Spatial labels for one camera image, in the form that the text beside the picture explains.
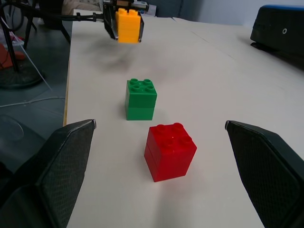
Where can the black stand with round base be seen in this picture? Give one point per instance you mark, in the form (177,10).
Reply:
(14,69)

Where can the green building block cube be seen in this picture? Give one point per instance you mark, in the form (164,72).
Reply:
(140,102)

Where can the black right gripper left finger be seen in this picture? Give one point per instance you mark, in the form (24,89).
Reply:
(57,171)

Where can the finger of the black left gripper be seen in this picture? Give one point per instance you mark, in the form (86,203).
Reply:
(109,23)
(141,29)

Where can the red building block cube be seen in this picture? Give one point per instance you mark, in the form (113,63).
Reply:
(169,154)

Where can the black box-shaped device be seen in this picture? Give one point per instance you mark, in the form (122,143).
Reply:
(280,31)

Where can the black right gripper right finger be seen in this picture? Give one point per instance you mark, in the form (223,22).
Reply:
(268,171)

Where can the red object on floor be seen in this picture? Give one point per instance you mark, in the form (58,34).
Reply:
(9,57)

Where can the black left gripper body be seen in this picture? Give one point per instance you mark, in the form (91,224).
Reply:
(123,3)

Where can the yellow building block cube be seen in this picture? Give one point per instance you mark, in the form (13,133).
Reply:
(128,27)

